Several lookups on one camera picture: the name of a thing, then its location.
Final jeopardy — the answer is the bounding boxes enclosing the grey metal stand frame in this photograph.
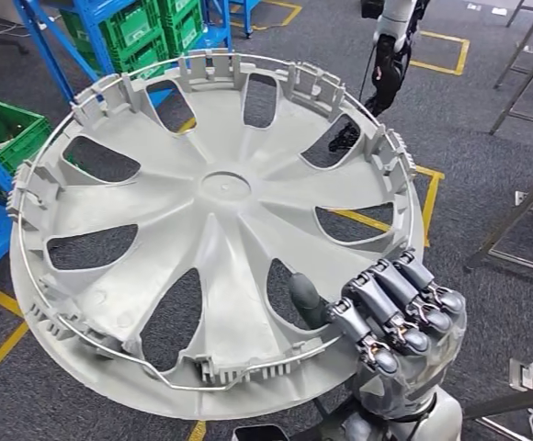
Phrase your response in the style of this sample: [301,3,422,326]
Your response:
[463,158,533,281]
[489,0,533,136]
[461,383,533,441]

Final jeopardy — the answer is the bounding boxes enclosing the green plastic crate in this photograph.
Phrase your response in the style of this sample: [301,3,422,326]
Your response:
[159,0,204,59]
[59,8,104,71]
[99,0,170,77]

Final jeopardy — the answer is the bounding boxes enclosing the grey plastic wheel cover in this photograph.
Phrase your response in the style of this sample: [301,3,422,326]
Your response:
[8,51,426,421]

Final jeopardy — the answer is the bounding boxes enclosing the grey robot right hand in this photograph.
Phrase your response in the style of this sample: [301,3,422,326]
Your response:
[289,248,468,421]

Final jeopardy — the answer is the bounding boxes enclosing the green crate with cables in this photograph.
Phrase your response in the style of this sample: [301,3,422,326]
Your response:
[0,96,54,202]

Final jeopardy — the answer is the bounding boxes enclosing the white and black robot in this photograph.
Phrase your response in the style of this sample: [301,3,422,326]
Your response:
[328,0,433,154]

